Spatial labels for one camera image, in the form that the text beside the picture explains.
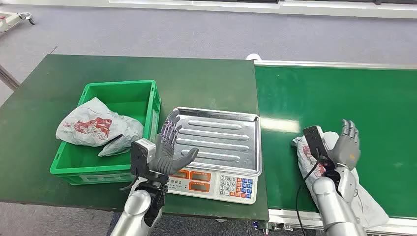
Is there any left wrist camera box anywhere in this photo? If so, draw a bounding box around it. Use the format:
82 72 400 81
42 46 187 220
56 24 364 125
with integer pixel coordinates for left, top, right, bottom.
130 138 157 177

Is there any white trolley with wheel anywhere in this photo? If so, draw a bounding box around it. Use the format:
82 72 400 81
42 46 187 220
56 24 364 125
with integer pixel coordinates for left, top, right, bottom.
0 11 36 35

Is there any green plastic crate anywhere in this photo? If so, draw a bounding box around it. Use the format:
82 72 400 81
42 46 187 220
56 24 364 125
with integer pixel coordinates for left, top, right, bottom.
49 80 162 186

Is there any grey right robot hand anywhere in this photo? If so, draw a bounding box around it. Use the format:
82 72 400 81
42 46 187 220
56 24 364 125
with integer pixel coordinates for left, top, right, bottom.
329 119 361 171

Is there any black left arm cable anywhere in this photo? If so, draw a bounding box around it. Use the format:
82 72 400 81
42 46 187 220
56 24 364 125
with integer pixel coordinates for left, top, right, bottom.
119 176 139 192

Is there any white electronic scale base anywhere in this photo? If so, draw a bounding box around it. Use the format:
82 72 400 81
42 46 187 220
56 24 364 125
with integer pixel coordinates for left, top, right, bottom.
166 168 258 206

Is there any grey mailer package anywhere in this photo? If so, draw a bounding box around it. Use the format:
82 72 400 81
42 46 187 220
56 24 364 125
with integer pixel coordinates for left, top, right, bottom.
292 131 390 229

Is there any grey mailer bag red print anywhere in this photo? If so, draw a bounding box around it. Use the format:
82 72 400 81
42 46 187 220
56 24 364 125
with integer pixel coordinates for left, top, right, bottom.
56 97 145 158

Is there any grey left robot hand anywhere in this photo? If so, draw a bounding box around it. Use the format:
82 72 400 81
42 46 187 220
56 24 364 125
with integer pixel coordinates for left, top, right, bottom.
150 111 200 176

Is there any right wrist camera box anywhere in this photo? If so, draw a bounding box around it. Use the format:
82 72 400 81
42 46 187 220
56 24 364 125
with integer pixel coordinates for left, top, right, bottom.
302 125 333 164

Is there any grey metal frame bar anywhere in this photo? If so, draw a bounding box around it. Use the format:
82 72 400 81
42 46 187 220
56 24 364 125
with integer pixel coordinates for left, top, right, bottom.
0 64 21 91

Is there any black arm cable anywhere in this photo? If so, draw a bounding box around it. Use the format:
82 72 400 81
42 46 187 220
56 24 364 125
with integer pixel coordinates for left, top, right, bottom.
119 176 139 192
295 161 328 236

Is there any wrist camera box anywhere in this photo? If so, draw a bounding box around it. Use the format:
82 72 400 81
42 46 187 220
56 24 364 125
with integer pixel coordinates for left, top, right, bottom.
130 138 157 177
302 125 333 164

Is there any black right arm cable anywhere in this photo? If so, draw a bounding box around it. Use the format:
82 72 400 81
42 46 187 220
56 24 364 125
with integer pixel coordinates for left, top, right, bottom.
295 161 328 236

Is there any green conveyor belt machine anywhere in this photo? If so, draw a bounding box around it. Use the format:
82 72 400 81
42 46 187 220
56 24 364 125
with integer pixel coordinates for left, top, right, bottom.
253 59 417 236

